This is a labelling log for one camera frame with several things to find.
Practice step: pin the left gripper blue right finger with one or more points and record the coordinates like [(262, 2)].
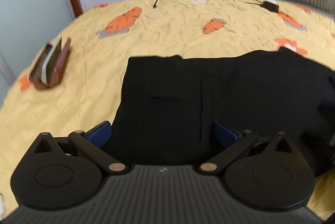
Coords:
[(226, 135)]

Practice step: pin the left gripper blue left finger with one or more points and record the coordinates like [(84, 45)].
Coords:
[(99, 134)]

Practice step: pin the black pants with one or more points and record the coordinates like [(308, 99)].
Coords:
[(169, 106)]

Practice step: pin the brown wallet phone case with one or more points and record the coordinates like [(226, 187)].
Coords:
[(49, 68)]

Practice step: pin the yellow carrot print bedsheet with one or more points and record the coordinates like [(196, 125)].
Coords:
[(106, 36)]

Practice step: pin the black power adapter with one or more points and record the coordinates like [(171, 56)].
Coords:
[(272, 7)]

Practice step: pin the frosted floral glass door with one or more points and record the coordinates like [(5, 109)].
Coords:
[(26, 26)]

